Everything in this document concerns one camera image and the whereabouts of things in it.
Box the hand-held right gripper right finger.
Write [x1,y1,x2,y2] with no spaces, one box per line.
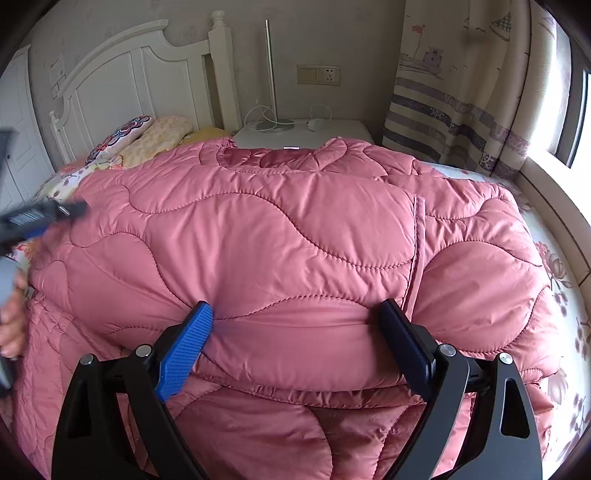
[379,298,543,480]

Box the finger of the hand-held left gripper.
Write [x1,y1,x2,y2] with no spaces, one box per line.
[0,199,89,254]

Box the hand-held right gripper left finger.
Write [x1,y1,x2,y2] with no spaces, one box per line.
[52,300,214,480]

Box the pink quilted jacket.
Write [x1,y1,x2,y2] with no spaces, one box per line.
[11,136,573,480]

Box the person's left hand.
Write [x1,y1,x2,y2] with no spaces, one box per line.
[0,276,29,361]

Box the embroidered pillow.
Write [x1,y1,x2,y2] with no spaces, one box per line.
[88,115,155,164]

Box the white door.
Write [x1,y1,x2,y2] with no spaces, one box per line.
[0,46,54,185]

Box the pale yellow pillow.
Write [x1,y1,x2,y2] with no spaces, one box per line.
[121,116,197,168]

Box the white wooden headboard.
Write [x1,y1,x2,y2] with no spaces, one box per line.
[48,10,238,164]

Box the floral bedsheet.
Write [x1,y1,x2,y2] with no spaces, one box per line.
[9,154,591,480]

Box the beige window sill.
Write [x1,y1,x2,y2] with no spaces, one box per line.
[515,154,591,289]

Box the white nightstand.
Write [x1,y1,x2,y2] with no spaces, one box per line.
[233,119,376,151]

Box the silver pole lamp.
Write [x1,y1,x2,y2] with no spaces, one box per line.
[252,19,295,134]

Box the boat print curtain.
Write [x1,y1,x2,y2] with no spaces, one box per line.
[381,0,571,178]

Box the dark framed window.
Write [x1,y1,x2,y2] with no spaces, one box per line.
[526,28,591,171]

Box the white wall sticker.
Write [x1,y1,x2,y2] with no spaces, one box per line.
[48,54,68,100]

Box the white cable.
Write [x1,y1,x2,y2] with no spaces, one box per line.
[244,105,278,131]

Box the white adapter with cable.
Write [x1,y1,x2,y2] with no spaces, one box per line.
[307,104,334,131]

